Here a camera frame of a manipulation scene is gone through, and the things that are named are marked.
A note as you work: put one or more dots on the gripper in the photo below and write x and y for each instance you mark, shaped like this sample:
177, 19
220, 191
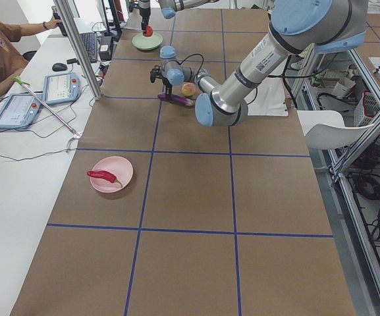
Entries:
143, 15
167, 82

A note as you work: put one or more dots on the red pomegranate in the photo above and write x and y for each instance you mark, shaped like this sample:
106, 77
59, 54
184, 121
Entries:
148, 32

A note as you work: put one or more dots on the purple eggplant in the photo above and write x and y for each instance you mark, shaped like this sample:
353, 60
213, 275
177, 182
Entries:
176, 99

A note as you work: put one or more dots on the peach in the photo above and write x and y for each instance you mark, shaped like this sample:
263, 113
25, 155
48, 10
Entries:
188, 89

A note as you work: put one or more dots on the red chili pepper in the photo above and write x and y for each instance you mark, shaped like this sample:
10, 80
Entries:
105, 175

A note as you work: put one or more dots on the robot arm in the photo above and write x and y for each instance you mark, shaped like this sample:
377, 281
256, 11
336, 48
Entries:
169, 8
332, 26

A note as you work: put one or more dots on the green plate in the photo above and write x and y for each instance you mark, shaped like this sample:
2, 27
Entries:
144, 43

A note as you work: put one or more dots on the black keyboard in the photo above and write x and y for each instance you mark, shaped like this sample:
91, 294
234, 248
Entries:
90, 42

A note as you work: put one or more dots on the far teach pendant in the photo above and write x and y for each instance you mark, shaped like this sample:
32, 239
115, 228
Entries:
61, 88

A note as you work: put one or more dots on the teach pendant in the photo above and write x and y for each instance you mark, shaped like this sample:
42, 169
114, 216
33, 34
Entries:
19, 111
61, 88

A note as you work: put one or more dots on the computer mouse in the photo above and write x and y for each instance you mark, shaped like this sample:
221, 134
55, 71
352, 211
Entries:
59, 67

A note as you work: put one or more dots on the grabber stick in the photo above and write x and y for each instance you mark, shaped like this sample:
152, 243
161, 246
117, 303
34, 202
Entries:
25, 85

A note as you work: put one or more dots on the pink plate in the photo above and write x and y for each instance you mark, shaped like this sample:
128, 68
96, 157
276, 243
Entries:
119, 166

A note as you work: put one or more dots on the near teach pendant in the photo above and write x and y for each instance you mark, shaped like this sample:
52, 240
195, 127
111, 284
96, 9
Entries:
19, 111

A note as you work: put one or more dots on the brown grid table mat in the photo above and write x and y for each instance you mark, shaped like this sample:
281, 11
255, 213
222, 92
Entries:
215, 220

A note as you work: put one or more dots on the person in brown shirt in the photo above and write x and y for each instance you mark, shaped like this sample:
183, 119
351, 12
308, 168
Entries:
12, 63

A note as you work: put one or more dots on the white chair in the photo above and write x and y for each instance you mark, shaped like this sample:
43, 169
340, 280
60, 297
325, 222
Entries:
326, 129

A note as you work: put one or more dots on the aluminium camera post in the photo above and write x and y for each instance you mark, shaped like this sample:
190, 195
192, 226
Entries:
75, 40

